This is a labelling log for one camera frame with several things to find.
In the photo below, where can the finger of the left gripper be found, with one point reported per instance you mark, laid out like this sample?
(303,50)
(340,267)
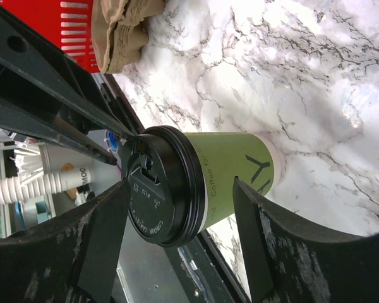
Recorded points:
(50,128)
(37,75)

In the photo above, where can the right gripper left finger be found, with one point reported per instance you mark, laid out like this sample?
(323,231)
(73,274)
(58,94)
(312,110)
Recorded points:
(69,258)

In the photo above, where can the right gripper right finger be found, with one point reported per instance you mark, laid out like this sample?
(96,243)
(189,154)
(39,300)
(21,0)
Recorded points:
(291,259)

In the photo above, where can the black cup lid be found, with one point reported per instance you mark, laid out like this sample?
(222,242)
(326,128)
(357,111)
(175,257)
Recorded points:
(167,187)

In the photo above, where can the green paper cup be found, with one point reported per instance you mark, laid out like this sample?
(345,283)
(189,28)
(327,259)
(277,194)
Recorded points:
(225,156)

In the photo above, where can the red plastic basket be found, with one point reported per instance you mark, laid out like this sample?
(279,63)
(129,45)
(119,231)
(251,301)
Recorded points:
(67,24)

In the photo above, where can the brown cardboard cup carrier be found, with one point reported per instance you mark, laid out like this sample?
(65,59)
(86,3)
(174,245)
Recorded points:
(117,32)

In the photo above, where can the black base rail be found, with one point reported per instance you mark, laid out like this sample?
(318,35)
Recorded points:
(193,273)

